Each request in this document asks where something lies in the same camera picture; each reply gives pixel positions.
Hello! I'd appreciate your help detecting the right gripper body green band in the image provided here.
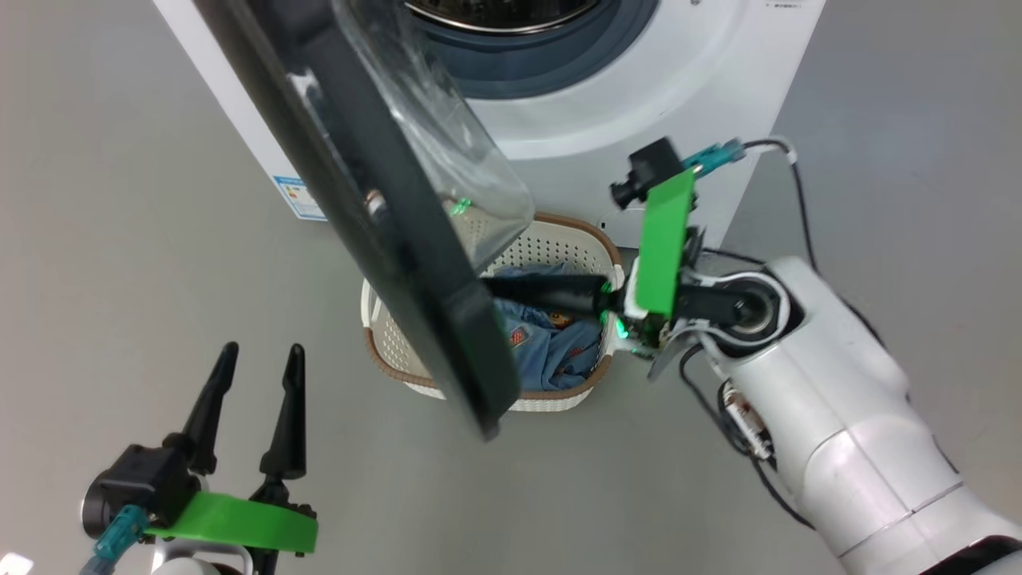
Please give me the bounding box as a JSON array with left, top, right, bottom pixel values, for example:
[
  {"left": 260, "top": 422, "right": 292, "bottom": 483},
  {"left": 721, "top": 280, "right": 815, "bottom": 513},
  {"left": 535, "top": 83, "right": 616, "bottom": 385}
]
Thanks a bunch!
[{"left": 603, "top": 168, "right": 705, "bottom": 356}]

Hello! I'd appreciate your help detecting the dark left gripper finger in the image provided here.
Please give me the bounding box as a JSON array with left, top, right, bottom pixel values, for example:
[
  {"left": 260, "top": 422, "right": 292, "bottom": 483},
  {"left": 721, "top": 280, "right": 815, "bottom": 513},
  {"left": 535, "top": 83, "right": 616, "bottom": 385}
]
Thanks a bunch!
[
  {"left": 164, "top": 342, "right": 239, "bottom": 476},
  {"left": 255, "top": 343, "right": 308, "bottom": 502}
]

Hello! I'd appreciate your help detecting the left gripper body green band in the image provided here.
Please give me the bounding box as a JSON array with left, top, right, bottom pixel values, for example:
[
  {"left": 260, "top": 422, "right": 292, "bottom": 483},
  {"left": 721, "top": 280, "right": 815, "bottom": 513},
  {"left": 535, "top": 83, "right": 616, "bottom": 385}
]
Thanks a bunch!
[{"left": 144, "top": 479, "right": 319, "bottom": 575}]

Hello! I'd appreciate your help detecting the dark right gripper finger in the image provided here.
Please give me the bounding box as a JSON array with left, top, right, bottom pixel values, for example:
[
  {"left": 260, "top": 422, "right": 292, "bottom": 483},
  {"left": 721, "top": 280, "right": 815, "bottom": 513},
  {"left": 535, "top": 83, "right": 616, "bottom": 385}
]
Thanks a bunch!
[
  {"left": 495, "top": 295, "right": 616, "bottom": 322},
  {"left": 484, "top": 275, "right": 612, "bottom": 298}
]

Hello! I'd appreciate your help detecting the blue cartoon print clothing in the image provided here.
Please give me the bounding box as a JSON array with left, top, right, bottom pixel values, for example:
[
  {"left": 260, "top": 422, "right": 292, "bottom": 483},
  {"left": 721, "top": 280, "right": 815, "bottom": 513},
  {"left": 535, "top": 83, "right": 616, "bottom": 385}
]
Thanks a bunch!
[{"left": 479, "top": 264, "right": 609, "bottom": 392}]

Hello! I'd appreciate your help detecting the black washing machine door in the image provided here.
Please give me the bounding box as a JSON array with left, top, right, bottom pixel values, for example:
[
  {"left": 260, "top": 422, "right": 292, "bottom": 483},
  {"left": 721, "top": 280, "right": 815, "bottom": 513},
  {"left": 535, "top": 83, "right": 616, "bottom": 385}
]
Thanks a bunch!
[{"left": 192, "top": 0, "right": 536, "bottom": 442}]

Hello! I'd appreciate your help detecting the cream perforated laundry basket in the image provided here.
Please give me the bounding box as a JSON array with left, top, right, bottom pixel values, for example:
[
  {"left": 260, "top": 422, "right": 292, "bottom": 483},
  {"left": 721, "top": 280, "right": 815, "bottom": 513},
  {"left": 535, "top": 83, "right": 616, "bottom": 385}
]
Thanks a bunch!
[{"left": 361, "top": 212, "right": 625, "bottom": 413}]

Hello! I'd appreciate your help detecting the white washing machine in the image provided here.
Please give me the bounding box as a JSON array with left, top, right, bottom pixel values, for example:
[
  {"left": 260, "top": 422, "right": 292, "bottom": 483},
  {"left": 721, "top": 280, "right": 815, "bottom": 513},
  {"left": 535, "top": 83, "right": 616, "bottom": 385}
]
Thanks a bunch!
[{"left": 152, "top": 0, "right": 827, "bottom": 250}]

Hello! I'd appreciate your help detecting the grey rubber door seal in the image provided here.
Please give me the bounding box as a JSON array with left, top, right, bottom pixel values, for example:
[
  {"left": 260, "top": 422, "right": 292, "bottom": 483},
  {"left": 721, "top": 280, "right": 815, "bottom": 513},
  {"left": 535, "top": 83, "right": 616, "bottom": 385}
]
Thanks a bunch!
[{"left": 403, "top": 0, "right": 664, "bottom": 101}]

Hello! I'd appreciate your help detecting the steel washing drum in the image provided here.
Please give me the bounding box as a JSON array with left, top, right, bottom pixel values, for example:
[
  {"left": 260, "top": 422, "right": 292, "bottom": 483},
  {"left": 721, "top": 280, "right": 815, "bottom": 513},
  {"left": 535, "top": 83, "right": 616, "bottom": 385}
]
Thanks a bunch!
[{"left": 403, "top": 0, "right": 601, "bottom": 35}]

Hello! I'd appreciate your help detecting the energy label sticker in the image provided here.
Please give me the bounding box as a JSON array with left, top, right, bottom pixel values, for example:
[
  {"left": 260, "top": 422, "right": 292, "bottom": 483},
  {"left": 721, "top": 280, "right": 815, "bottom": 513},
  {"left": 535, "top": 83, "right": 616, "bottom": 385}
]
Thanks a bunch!
[{"left": 271, "top": 174, "right": 327, "bottom": 222}]

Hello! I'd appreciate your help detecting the right camera cable teal plug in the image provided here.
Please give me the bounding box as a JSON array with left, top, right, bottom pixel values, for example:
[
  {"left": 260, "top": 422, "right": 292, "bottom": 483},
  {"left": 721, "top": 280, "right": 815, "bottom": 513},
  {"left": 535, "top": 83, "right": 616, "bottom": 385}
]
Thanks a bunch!
[{"left": 683, "top": 137, "right": 823, "bottom": 272}]

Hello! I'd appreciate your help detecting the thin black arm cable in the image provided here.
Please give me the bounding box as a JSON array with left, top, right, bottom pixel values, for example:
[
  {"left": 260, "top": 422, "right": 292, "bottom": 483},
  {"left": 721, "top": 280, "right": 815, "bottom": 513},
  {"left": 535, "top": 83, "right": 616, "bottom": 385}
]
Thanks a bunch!
[{"left": 679, "top": 342, "right": 817, "bottom": 532}]

